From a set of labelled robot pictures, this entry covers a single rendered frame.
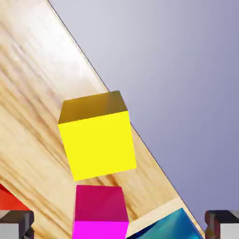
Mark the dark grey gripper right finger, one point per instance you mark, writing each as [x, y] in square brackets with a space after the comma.
[222, 222]

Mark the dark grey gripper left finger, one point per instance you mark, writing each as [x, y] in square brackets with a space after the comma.
[16, 222]

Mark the small magenta cube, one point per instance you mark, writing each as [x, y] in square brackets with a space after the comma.
[100, 211]

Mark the small yellow cube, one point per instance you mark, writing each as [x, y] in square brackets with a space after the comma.
[97, 143]

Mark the large red box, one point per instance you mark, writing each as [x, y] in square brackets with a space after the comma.
[9, 201]

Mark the large blue box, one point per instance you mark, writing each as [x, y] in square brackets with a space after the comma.
[168, 227]

